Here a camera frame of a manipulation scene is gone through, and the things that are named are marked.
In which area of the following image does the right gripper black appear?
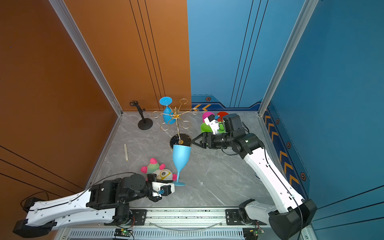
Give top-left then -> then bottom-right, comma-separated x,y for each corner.
192,132 -> 234,149

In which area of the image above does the green wine glass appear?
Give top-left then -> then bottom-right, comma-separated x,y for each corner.
218,124 -> 226,134
200,123 -> 213,133

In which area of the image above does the light blue wine glass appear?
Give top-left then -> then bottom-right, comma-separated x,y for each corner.
173,145 -> 192,186

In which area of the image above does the pink wine glass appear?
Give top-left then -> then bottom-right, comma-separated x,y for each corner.
202,112 -> 214,122

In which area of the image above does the red wine glass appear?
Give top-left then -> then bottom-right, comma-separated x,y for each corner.
217,112 -> 228,122

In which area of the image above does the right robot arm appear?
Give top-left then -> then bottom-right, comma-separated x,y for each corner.
192,114 -> 317,240

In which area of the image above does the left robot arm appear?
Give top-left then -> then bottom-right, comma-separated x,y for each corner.
13,174 -> 175,238

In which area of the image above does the gold wine glass rack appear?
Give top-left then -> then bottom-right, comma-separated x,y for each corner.
151,99 -> 200,149

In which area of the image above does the plush toy with glasses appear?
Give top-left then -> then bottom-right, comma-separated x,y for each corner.
141,158 -> 177,181

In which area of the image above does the wooden ruler stick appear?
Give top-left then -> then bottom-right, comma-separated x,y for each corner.
124,144 -> 129,161

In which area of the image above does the black phone stand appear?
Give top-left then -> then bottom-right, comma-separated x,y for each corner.
130,101 -> 153,130

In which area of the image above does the left circuit board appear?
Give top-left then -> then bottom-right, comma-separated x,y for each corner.
113,228 -> 135,240

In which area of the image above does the circuit board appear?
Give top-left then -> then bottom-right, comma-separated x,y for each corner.
243,228 -> 263,240
113,228 -> 135,240

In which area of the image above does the right circuit board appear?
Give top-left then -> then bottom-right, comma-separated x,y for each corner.
243,228 -> 263,240

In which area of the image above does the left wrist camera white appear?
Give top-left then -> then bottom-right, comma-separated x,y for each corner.
152,182 -> 175,197

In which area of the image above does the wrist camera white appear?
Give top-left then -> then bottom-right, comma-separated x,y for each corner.
204,115 -> 219,135
152,182 -> 175,197

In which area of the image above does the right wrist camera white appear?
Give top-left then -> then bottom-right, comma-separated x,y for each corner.
204,115 -> 219,135

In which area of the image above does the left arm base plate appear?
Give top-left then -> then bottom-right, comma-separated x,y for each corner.
104,209 -> 148,228

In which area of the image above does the aluminium front rail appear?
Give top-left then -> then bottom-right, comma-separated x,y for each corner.
55,207 -> 279,240

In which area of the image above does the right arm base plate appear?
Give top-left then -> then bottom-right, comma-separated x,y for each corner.
225,209 -> 267,226

